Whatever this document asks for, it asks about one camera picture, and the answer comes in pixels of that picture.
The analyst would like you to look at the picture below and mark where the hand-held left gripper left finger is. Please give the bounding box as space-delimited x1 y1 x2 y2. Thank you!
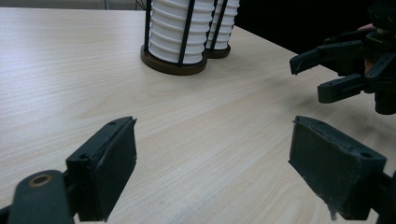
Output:
65 116 138 223

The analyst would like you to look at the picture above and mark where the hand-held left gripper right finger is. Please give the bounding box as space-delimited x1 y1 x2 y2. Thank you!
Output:
288 115 388 221

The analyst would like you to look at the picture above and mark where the stack of white cups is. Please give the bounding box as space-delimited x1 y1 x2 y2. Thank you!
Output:
205 0 241 50
148 0 216 65

